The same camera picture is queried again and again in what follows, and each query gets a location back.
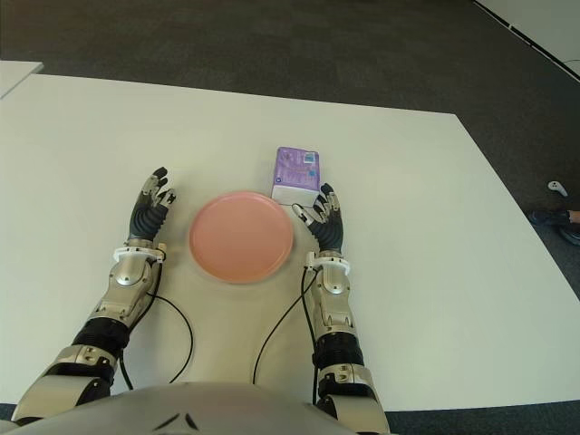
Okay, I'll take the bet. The purple tissue paper pack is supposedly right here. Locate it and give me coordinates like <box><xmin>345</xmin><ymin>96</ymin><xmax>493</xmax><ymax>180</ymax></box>
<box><xmin>270</xmin><ymin>145</ymin><xmax>324</xmax><ymax>208</ymax></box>

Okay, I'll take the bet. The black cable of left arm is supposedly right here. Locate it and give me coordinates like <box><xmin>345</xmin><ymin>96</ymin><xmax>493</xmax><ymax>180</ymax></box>
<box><xmin>118</xmin><ymin>253</ymin><xmax>195</xmax><ymax>392</ymax></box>

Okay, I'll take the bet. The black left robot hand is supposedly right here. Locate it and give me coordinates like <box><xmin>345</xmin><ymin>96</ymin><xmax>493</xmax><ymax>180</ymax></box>
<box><xmin>126</xmin><ymin>166</ymin><xmax>179</xmax><ymax>249</ymax></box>

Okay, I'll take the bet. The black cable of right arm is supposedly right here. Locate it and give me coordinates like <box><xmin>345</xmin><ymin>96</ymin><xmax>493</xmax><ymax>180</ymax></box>
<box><xmin>252</xmin><ymin>266</ymin><xmax>319</xmax><ymax>405</ymax></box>

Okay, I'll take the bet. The pink round plate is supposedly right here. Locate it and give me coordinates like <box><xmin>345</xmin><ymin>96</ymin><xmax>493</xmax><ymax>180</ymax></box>
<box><xmin>188</xmin><ymin>191</ymin><xmax>295</xmax><ymax>285</ymax></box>

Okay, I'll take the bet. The dark shoe of person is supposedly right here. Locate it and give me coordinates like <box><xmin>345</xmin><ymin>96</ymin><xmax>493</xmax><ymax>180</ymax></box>
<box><xmin>528</xmin><ymin>208</ymin><xmax>580</xmax><ymax>246</ymax></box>

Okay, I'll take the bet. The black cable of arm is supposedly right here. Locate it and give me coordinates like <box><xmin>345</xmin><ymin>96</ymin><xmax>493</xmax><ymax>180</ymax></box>
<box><xmin>118</xmin><ymin>253</ymin><xmax>195</xmax><ymax>392</ymax></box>
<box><xmin>252</xmin><ymin>266</ymin><xmax>319</xmax><ymax>405</ymax></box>

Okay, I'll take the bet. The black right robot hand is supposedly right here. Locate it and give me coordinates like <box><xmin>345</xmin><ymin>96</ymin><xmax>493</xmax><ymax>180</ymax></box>
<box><xmin>292</xmin><ymin>182</ymin><xmax>348</xmax><ymax>255</ymax></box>

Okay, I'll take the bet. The grey robot torso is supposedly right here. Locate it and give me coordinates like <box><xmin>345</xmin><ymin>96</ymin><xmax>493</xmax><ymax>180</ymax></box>
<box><xmin>0</xmin><ymin>381</ymin><xmax>346</xmax><ymax>435</ymax></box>

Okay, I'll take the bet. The white neighbouring table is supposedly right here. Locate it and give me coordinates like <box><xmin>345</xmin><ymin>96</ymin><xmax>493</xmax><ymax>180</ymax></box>
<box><xmin>0</xmin><ymin>60</ymin><xmax>44</xmax><ymax>101</ymax></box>

